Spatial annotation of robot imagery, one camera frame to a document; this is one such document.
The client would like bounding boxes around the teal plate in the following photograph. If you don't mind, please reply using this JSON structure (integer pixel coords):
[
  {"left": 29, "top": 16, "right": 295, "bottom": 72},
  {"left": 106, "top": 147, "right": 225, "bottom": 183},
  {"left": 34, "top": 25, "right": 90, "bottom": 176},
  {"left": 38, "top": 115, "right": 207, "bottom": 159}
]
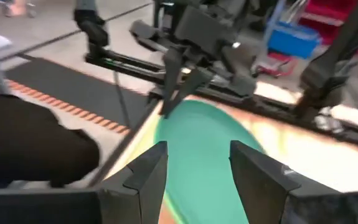
[{"left": 153, "top": 99, "right": 264, "bottom": 224}]

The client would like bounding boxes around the dark floor mat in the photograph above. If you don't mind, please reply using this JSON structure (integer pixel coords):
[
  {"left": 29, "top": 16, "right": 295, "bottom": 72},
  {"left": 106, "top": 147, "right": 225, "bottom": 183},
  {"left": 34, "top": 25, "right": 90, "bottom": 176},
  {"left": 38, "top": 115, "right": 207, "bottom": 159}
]
[{"left": 4, "top": 58, "right": 150, "bottom": 135}]

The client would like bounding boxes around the blue plastic bin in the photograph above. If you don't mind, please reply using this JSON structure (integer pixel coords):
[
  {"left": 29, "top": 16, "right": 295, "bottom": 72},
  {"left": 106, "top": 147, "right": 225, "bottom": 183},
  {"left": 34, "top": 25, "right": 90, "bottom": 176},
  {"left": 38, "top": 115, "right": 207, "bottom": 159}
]
[{"left": 267, "top": 21, "right": 322, "bottom": 60}]

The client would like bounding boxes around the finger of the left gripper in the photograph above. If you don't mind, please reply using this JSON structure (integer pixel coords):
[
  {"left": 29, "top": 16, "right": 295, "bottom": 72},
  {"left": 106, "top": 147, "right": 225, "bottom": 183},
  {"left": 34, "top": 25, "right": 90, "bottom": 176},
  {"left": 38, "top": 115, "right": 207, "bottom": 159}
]
[
  {"left": 165, "top": 67, "right": 214, "bottom": 116},
  {"left": 161, "top": 49, "right": 183, "bottom": 116}
]

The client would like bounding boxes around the black rounded object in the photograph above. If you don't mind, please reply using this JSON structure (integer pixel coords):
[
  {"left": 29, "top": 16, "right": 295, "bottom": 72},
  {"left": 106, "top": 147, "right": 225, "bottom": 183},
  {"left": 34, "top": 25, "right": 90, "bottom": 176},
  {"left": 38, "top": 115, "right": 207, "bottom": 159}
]
[{"left": 0, "top": 94, "right": 101, "bottom": 189}]

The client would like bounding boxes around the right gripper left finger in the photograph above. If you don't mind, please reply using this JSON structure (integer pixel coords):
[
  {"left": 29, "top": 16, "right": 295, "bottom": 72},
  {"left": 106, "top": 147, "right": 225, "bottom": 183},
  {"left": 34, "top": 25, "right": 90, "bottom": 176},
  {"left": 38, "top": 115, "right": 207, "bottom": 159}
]
[{"left": 99, "top": 141, "right": 169, "bottom": 224}]

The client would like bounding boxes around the person's foot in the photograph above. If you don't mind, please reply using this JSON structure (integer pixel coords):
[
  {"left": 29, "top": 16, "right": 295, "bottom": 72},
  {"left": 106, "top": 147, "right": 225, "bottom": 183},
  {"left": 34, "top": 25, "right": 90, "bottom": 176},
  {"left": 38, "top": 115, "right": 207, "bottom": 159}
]
[{"left": 4, "top": 0, "right": 37, "bottom": 18}]

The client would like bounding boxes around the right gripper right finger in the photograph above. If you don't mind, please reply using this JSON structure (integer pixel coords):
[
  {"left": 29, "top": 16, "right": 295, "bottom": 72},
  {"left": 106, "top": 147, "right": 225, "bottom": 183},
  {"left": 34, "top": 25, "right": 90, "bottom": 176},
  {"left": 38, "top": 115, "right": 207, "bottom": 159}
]
[{"left": 230, "top": 139, "right": 342, "bottom": 224}]

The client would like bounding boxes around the red white floor item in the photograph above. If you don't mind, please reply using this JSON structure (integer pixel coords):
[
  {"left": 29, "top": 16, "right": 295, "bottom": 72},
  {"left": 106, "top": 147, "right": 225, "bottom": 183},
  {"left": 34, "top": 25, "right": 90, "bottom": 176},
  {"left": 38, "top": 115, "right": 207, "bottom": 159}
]
[{"left": 254, "top": 51, "right": 298, "bottom": 78}]

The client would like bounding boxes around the red shelf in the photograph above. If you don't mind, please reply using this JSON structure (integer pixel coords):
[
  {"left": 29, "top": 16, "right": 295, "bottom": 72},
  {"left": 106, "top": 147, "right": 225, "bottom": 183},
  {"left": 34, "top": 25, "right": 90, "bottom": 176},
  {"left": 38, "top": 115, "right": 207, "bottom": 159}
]
[{"left": 299, "top": 0, "right": 358, "bottom": 57}]

